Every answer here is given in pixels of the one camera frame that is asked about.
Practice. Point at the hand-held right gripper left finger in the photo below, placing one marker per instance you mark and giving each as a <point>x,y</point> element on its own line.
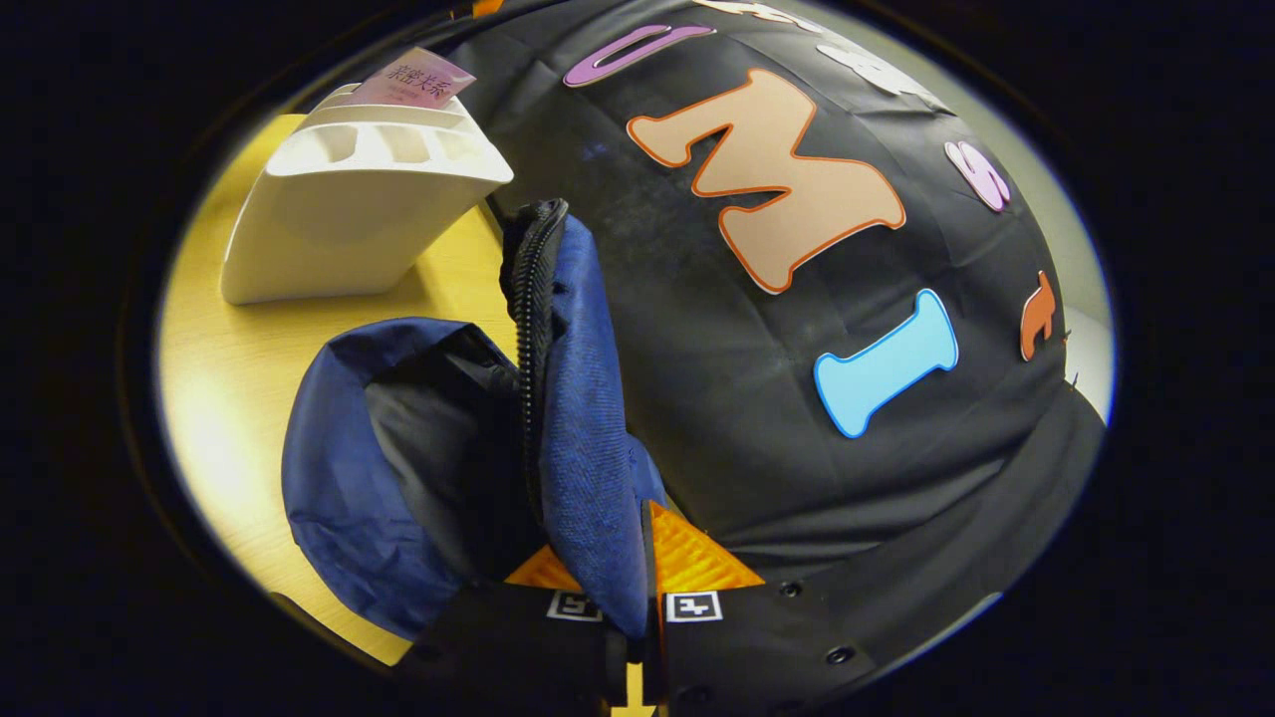
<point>518,657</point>

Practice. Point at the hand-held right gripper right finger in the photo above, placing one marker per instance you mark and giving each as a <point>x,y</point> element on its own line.
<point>757,647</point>

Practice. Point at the blue schoolbag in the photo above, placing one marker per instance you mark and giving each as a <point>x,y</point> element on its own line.
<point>588,418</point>

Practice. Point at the white plastic bookshelf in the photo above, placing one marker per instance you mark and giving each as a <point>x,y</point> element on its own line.
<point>349,219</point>

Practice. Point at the pink book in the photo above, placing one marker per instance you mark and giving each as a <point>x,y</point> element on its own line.
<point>418,80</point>

